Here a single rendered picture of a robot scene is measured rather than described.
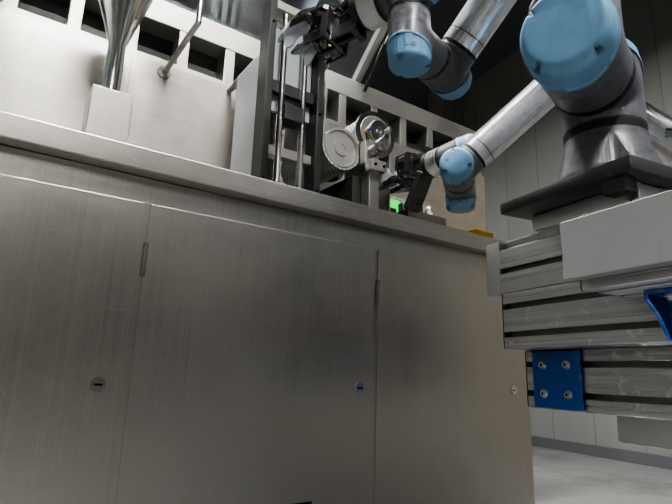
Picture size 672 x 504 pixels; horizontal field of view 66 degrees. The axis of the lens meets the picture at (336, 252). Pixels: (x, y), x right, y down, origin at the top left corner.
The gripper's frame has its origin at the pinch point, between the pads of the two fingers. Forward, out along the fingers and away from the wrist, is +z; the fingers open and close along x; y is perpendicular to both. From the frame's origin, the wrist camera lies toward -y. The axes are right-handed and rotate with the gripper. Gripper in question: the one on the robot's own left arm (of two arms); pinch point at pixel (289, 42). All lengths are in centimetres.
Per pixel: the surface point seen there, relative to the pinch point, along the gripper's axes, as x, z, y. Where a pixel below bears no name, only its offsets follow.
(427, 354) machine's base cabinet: 45, -12, 58
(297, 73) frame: 14.1, 11.7, -6.4
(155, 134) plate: 6, 59, 2
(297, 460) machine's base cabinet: 17, -3, 83
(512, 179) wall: 393, 99, -179
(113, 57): -18.1, 41.1, -0.4
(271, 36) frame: 3.6, 11.2, -9.6
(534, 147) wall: 377, 72, -199
